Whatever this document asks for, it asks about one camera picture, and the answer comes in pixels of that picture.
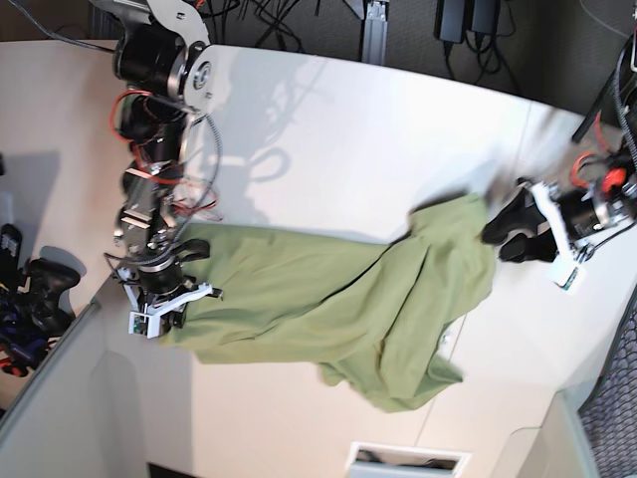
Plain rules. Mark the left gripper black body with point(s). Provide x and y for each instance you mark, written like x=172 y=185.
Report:
x=588 y=212

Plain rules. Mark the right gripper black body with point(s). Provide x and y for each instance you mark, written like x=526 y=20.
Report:
x=163 y=281

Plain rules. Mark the green t-shirt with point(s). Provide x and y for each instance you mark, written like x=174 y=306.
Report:
x=371 y=315

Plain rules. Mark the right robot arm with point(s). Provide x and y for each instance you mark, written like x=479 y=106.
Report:
x=165 y=57

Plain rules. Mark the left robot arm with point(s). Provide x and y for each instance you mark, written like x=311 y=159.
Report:
x=612 y=160

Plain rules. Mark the black game controller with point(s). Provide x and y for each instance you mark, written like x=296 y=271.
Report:
x=48 y=281

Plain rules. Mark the black remote control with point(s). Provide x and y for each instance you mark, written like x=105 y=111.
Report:
x=11 y=242

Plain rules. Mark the black power adapter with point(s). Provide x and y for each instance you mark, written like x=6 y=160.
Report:
x=454 y=18

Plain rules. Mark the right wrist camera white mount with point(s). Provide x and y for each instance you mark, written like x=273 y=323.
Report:
x=144 y=319

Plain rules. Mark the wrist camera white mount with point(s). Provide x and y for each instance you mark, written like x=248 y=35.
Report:
x=567 y=270
x=144 y=319

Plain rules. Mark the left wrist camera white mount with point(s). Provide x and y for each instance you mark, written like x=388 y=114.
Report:
x=567 y=270

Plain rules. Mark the aluminium extrusion post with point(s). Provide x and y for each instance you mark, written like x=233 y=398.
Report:
x=374 y=32

